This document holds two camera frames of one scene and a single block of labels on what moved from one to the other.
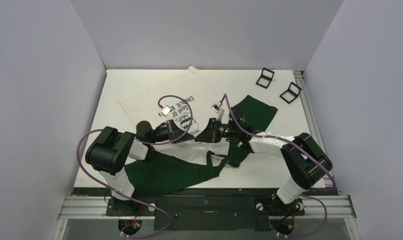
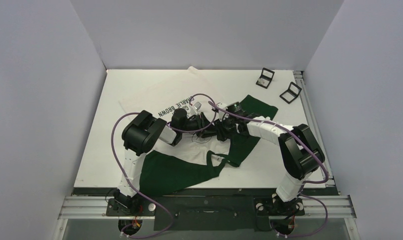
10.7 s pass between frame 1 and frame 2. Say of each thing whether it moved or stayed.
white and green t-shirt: stayed
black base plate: stayed
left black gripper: moved
